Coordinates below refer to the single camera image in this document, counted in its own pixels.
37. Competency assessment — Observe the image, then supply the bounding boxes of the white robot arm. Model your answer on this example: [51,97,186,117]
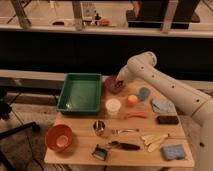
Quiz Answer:
[117,51,213,171]

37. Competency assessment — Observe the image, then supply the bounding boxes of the purple bowl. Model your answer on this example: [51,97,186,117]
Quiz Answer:
[105,75,124,94]

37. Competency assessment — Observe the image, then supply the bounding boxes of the red bowl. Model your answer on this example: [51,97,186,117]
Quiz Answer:
[45,124,73,152]

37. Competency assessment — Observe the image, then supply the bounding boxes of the orange yellow ball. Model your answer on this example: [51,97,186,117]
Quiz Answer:
[127,95,139,106]

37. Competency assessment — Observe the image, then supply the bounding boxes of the white plastic cup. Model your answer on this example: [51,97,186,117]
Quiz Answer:
[105,98,121,117]

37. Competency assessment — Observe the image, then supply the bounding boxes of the orange carrot toy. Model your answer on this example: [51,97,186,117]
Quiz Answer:
[126,112,148,118]

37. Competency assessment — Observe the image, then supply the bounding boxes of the green plastic tray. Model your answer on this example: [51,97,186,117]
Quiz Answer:
[57,73,102,115]

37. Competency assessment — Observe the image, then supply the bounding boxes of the blue folded cloth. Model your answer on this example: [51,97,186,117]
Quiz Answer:
[151,99,176,113]

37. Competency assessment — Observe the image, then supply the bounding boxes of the wooden table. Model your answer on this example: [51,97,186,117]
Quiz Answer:
[44,78,196,168]

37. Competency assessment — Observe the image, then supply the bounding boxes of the small metal cup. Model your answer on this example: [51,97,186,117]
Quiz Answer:
[93,120,105,136]

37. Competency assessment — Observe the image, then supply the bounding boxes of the metal spoon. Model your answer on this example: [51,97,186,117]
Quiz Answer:
[111,129,140,134]

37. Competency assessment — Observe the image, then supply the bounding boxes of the black rectangular block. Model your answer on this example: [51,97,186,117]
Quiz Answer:
[157,116,179,125]

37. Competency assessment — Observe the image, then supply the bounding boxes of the wooden utensil pieces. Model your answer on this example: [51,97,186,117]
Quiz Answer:
[141,134,170,152]

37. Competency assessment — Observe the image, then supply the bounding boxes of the blue sponge block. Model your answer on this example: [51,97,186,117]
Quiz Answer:
[161,144,186,161]

